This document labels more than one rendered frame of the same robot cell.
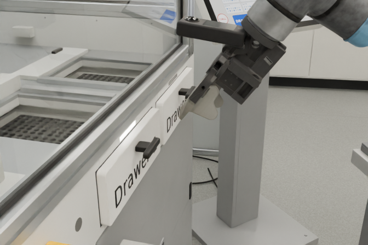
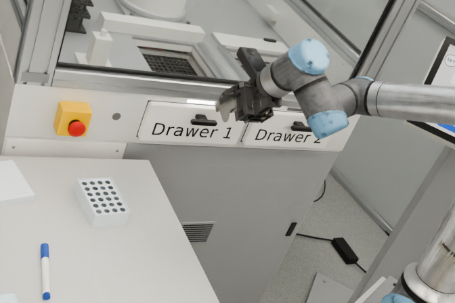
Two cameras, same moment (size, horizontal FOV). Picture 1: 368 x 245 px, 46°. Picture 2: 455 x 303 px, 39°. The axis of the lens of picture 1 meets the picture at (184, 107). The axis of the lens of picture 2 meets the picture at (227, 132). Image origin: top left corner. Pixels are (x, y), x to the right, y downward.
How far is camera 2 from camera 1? 1.05 m
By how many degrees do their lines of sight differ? 36
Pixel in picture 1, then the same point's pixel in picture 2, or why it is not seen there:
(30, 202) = (85, 73)
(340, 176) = not seen: outside the picture
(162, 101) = not seen: hidden behind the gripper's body
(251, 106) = (430, 222)
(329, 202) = not seen: outside the picture
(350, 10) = (305, 101)
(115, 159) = (168, 105)
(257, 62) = (256, 101)
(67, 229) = (105, 110)
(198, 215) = (330, 293)
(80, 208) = (123, 109)
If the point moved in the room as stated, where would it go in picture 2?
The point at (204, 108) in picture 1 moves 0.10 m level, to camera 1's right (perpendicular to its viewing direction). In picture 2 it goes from (224, 110) to (250, 135)
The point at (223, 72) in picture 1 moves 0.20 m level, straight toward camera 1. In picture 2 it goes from (237, 92) to (162, 94)
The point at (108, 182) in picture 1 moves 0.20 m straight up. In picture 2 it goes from (150, 111) to (174, 41)
